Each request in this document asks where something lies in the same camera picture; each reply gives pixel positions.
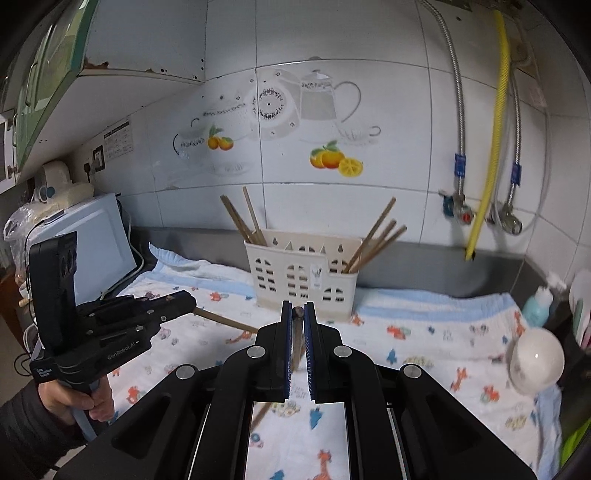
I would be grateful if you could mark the white kitchen appliance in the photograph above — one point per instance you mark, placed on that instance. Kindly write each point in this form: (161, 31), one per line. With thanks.
(60, 184)

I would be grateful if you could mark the cream plastic utensil holder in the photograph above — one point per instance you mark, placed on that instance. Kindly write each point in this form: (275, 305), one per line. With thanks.
(295, 277)

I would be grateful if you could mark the green wall cabinet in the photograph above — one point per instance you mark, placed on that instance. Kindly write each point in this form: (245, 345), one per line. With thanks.
(55, 55)

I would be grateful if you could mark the black wall switch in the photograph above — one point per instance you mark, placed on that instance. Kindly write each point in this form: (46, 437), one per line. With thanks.
(98, 159)

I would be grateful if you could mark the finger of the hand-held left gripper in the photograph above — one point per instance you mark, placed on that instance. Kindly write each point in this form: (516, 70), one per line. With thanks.
(143, 327)
(152, 301)

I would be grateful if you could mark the clear plastic bag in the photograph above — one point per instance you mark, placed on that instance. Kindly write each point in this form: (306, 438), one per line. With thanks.
(23, 235)

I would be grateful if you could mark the light blue bottle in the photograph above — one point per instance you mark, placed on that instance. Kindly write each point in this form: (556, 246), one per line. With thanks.
(540, 307)

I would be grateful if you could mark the white microwave oven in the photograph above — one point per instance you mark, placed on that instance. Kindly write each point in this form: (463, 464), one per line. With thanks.
(99, 244)

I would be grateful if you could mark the water valve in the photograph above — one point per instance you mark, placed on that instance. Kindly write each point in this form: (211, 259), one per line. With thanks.
(508, 219)
(456, 205)

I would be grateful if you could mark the person's left hand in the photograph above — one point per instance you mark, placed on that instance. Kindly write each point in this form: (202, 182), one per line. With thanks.
(60, 399)

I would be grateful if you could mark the printed cartoon cloth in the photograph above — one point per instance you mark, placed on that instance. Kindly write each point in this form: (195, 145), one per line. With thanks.
(415, 332)

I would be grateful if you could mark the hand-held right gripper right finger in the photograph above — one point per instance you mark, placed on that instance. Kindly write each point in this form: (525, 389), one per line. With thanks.
(310, 350)

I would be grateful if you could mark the long brown chopstick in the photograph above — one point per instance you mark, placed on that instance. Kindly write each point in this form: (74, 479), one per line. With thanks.
(226, 321)
(298, 318)

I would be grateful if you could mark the person's left forearm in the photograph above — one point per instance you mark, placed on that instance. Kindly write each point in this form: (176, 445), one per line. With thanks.
(32, 438)

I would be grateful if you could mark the paper wall notice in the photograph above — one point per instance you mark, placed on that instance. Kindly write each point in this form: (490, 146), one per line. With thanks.
(117, 140)

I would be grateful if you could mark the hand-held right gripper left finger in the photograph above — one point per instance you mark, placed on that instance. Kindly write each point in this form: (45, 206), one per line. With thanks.
(288, 350)

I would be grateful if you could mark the white bowl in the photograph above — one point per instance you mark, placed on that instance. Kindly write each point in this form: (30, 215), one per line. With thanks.
(535, 360)

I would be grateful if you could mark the bunch of wooden chopsticks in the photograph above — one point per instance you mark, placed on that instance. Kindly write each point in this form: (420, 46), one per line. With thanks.
(238, 221)

